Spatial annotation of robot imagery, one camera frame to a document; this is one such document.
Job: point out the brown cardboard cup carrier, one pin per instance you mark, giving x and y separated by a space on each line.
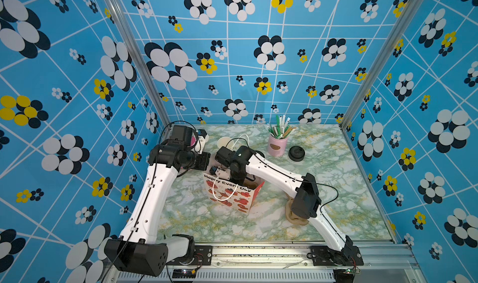
296 212

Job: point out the red paper gift bag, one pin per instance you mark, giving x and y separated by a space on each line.
219 187

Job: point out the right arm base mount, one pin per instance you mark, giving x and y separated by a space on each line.
324 256

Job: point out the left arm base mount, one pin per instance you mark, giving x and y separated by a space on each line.
201 255

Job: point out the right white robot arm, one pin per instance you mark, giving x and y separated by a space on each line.
303 189

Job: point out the pink straw holder cup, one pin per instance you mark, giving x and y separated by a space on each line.
276 147

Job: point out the black lid stack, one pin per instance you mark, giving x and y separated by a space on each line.
296 153

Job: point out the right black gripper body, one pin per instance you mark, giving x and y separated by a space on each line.
235 178

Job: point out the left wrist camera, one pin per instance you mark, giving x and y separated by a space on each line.
191 138

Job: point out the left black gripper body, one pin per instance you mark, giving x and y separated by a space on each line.
197 160

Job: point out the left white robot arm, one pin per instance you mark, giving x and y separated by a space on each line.
136 250

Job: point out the stack of paper cups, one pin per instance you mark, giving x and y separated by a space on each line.
226 142

